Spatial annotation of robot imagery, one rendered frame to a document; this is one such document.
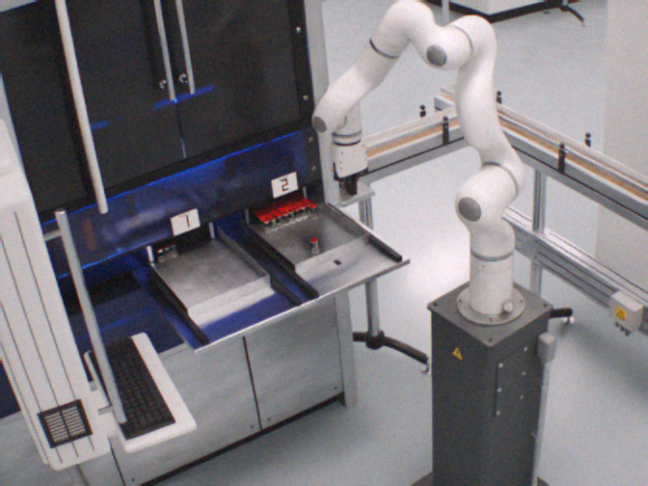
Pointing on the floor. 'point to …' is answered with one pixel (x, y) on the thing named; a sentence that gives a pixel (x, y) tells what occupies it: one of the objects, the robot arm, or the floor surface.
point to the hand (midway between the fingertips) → (351, 187)
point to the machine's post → (329, 189)
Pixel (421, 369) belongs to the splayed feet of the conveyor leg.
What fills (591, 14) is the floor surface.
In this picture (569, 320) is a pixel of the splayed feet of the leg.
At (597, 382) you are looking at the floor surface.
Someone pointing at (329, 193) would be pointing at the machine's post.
